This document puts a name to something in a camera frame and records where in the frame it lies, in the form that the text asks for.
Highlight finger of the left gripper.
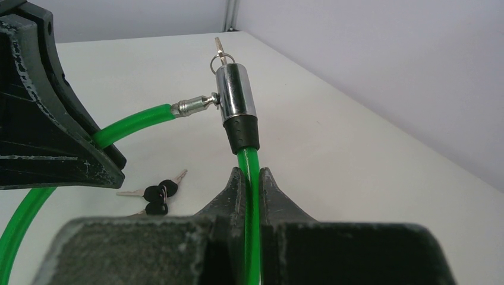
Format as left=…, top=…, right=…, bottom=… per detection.
left=1, top=1, right=127, bottom=190

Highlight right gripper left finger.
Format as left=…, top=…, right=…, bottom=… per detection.
left=33, top=167, right=245, bottom=284

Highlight black headed padlock keys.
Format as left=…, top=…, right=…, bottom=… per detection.
left=116, top=169, right=188, bottom=217

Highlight left aluminium corner post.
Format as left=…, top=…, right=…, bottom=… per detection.
left=222, top=0, right=240, bottom=32

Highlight silver key bunch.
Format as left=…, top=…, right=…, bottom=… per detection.
left=210, top=37, right=236, bottom=75

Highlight green cable lock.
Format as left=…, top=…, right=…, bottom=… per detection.
left=1, top=64, right=261, bottom=284

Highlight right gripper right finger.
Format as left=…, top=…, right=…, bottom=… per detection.
left=259, top=167, right=456, bottom=284

